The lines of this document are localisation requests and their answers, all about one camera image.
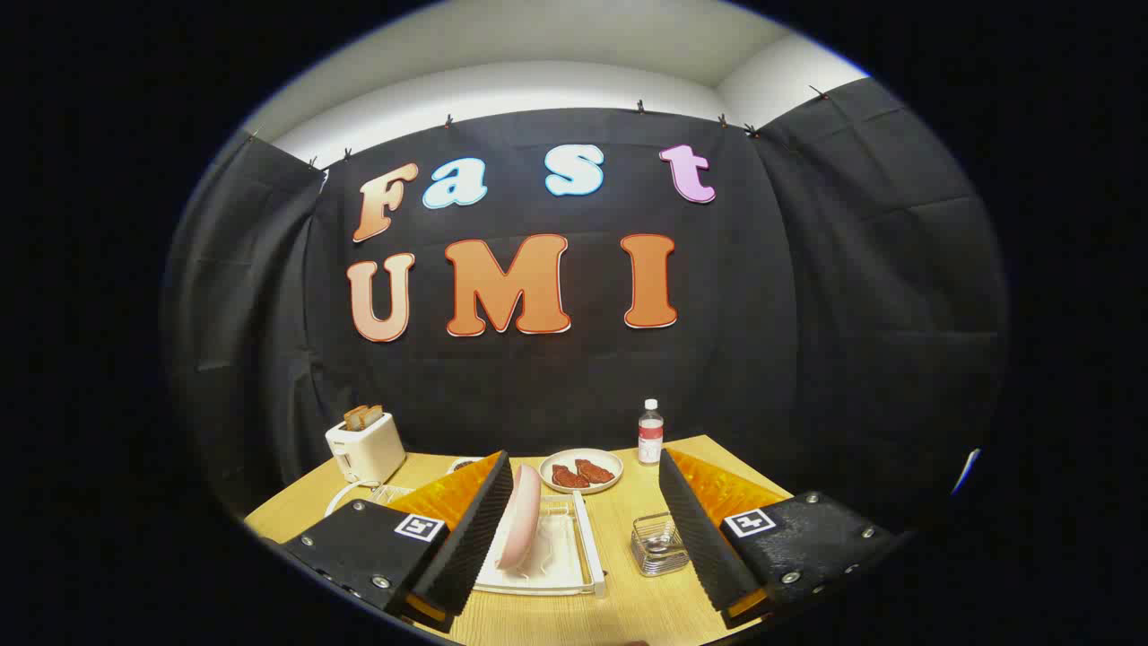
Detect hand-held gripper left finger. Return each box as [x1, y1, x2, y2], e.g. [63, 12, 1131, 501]
[281, 450, 515, 626]

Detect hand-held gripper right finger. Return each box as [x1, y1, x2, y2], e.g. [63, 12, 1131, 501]
[658, 447, 898, 622]

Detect pink plate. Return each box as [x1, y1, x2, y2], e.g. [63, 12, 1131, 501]
[496, 464, 543, 572]

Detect metal wire basket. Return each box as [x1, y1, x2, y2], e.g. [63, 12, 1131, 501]
[631, 512, 691, 577]

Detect white dish rack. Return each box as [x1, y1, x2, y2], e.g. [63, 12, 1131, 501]
[370, 483, 608, 598]

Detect beige plate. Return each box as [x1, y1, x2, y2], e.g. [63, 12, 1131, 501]
[539, 448, 624, 495]

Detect clear plastic bottle red label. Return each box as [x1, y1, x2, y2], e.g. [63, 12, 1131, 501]
[638, 399, 665, 466]

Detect cream toaster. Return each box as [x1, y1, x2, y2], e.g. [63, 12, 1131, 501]
[325, 412, 406, 486]

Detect black backdrop cloth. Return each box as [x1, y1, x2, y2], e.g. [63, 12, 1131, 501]
[161, 79, 1010, 539]

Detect white toaster cable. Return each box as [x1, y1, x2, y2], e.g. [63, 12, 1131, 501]
[325, 480, 387, 517]

